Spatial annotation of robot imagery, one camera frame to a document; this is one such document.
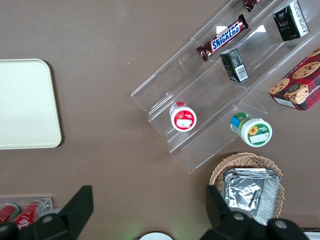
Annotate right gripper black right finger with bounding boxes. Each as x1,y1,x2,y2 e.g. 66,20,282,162
200,184,270,240

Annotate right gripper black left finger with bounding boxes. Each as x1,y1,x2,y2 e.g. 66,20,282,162
17,185,94,240

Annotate light woven wicker basket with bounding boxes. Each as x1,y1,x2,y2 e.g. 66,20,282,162
208,152,286,221

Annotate white snack container tray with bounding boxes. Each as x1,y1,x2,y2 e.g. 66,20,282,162
301,226,320,240

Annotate cream rectangular plastic tray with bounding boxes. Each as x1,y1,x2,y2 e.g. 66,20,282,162
0,58,63,151

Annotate clear acrylic bottle rack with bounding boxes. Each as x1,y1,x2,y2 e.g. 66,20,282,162
0,196,54,226

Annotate silver foil wrapped packets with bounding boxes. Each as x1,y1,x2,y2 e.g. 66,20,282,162
222,167,283,226

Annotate red cola bottle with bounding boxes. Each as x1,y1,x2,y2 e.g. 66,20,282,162
12,199,45,230
0,203,21,225

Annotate white round object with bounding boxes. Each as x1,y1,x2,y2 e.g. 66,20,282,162
138,231,175,240

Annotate green lid small jar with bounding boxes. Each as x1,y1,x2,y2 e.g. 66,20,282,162
229,111,273,148

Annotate red lid small jar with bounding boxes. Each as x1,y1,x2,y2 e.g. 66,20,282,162
168,101,198,133

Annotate clear acrylic stepped display stand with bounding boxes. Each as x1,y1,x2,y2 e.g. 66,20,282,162
130,0,320,175

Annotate small black drink carton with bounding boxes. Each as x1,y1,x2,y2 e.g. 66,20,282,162
219,47,250,84
271,0,310,42

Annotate red plaid cookie box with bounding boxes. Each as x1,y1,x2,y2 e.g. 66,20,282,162
267,46,320,112

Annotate Snickers chocolate bar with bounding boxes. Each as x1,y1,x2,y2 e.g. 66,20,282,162
241,0,264,13
196,14,250,62

